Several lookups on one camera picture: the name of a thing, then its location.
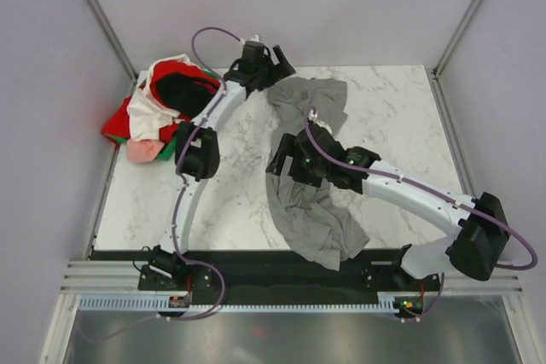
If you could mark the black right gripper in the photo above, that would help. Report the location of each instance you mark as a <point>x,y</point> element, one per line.
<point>288,147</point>

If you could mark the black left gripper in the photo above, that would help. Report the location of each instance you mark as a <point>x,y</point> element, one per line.
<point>280,72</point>

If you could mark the grey t shirt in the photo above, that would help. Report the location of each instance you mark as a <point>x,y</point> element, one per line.
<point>306,217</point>

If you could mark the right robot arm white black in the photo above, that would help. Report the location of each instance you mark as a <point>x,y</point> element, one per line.
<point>472,242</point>

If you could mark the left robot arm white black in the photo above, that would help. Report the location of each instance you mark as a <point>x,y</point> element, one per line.
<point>198,159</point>

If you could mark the black t shirt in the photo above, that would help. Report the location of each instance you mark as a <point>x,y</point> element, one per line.
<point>187,95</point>

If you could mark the green t shirt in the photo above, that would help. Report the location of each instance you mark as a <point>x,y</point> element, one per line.
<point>168,148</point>

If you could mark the pink t shirt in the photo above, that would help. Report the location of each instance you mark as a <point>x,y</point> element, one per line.
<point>143,151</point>

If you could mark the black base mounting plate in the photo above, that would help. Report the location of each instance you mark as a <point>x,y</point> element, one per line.
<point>286,276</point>

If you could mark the red t shirt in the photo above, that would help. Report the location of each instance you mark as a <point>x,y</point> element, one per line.
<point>170,78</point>

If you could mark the right aluminium frame post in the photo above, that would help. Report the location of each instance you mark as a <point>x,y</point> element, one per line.
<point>463,24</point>

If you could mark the aluminium frame post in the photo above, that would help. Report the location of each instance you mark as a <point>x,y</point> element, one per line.
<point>463,24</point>
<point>113,40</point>

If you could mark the white slotted cable duct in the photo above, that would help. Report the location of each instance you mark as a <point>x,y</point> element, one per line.
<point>170,304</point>

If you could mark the left aluminium frame post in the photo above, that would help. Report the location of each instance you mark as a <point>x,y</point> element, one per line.
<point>113,40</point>

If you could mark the aluminium extrusion rail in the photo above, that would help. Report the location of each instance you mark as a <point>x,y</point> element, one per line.
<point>120,277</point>

